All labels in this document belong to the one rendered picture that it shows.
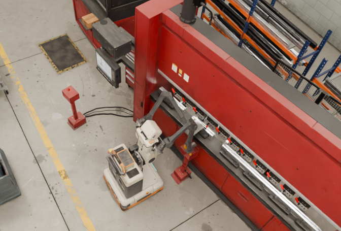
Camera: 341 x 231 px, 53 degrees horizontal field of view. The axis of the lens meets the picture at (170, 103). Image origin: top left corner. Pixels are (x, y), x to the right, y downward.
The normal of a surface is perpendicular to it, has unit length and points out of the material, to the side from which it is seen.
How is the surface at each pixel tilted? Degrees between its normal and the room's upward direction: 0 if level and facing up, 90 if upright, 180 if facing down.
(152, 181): 0
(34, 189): 0
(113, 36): 1
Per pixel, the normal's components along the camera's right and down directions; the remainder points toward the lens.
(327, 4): -0.83, 0.39
